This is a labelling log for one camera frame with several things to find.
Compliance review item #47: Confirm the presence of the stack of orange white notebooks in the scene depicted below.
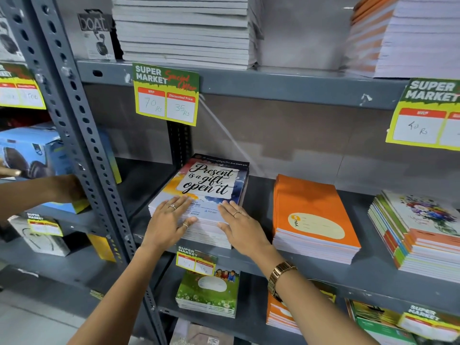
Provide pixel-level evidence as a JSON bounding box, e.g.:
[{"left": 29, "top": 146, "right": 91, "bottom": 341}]
[{"left": 266, "top": 279, "right": 338, "bottom": 335}]

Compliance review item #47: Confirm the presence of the person's right hand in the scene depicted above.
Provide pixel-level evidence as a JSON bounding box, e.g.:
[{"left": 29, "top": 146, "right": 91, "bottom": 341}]
[{"left": 217, "top": 200, "right": 274, "bottom": 260}]

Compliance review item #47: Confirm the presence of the white neckband earphone box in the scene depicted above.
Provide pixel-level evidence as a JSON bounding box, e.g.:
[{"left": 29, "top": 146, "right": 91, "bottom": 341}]
[{"left": 7, "top": 213, "right": 71, "bottom": 258}]

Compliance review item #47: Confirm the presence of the person's right forearm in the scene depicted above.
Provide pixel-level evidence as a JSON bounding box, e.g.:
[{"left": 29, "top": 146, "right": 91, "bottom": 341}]
[{"left": 252, "top": 244, "right": 380, "bottom": 345}]

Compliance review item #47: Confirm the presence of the another person's forearm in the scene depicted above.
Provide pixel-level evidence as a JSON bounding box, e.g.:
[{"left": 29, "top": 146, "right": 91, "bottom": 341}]
[{"left": 0, "top": 174, "right": 87, "bottom": 222}]

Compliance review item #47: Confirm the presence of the grey cover notebook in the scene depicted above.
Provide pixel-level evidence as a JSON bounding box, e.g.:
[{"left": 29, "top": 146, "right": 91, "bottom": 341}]
[{"left": 169, "top": 318, "right": 234, "bottom": 345}]

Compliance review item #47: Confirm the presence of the stack of green meadow notebooks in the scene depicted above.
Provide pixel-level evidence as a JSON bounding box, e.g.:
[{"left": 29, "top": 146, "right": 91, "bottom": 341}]
[{"left": 175, "top": 266, "right": 241, "bottom": 319}]

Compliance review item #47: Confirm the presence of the gold wristwatch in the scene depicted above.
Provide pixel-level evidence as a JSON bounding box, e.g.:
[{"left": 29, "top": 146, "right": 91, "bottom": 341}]
[{"left": 267, "top": 261, "right": 298, "bottom": 303}]

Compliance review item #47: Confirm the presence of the blue headphone box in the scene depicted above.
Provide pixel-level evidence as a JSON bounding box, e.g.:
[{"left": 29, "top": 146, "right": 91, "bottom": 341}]
[{"left": 0, "top": 122, "right": 122, "bottom": 215}]

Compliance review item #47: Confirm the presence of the grey metal shelf rack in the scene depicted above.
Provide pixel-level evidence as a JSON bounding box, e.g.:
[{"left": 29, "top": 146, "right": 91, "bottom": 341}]
[{"left": 0, "top": 0, "right": 460, "bottom": 345}]

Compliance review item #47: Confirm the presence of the person's left forearm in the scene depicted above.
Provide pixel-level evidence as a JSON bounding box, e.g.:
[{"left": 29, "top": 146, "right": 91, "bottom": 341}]
[{"left": 68, "top": 244, "right": 167, "bottom": 345}]

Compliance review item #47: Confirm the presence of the stack of orange cover notebooks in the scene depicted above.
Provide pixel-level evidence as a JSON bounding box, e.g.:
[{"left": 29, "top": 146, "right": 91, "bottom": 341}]
[{"left": 272, "top": 174, "right": 362, "bottom": 265}]

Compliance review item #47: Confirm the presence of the person's left hand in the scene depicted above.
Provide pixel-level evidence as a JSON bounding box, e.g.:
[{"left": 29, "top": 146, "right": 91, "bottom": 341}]
[{"left": 142, "top": 195, "right": 198, "bottom": 253}]

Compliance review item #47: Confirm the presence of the green yellow price tag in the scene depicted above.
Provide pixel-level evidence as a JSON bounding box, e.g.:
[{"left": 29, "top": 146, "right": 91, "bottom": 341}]
[
  {"left": 397, "top": 304, "right": 460, "bottom": 344},
  {"left": 0, "top": 62, "right": 47, "bottom": 110},
  {"left": 175, "top": 245, "right": 219, "bottom": 276},
  {"left": 27, "top": 212, "right": 64, "bottom": 238},
  {"left": 132, "top": 63, "right": 200, "bottom": 127},
  {"left": 385, "top": 78, "right": 460, "bottom": 151}
]

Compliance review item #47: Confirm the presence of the clear plastic strip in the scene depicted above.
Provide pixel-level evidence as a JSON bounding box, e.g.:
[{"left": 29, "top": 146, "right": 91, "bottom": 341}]
[{"left": 198, "top": 94, "right": 267, "bottom": 177}]

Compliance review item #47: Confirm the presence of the stack of script cover notebooks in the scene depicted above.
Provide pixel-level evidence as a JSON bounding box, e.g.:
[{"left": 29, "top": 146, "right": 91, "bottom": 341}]
[{"left": 148, "top": 154, "right": 250, "bottom": 250}]

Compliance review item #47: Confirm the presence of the stack of green cover notebooks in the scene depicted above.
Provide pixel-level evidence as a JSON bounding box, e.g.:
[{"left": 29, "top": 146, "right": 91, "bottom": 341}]
[{"left": 345, "top": 298, "right": 460, "bottom": 345}]

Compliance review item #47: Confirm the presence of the stack of floral cover notebooks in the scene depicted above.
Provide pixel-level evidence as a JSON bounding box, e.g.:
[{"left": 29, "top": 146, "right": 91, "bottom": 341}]
[{"left": 367, "top": 190, "right": 460, "bottom": 284}]

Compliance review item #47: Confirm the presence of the stack of white edged notebooks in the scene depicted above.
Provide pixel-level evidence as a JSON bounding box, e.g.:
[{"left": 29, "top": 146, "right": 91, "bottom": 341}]
[{"left": 111, "top": 0, "right": 264, "bottom": 71}]

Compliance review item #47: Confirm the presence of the white headphone box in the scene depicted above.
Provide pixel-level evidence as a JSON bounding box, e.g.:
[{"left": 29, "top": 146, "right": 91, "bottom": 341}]
[{"left": 0, "top": 6, "right": 26, "bottom": 63}]

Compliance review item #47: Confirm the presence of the stack of orange spined notebooks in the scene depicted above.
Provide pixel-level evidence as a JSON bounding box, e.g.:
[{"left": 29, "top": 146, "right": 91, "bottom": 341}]
[{"left": 341, "top": 0, "right": 460, "bottom": 79}]

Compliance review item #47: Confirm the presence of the yellow box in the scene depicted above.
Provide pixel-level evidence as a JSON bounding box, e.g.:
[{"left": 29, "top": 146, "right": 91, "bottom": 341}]
[{"left": 87, "top": 233, "right": 118, "bottom": 263}]

